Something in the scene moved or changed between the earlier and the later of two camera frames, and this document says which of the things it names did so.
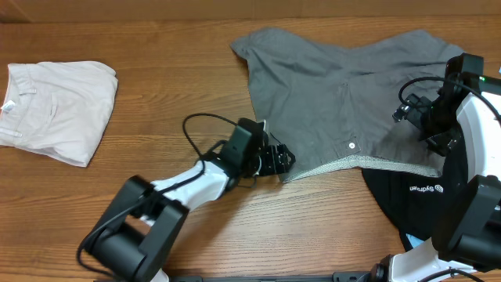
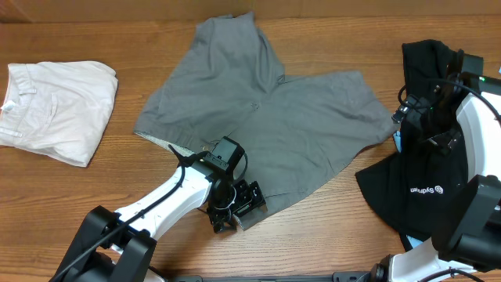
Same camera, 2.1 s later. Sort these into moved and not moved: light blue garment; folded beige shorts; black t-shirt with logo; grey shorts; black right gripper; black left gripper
Moved: black left gripper; grey shorts
Not moved: folded beige shorts; light blue garment; black right gripper; black t-shirt with logo
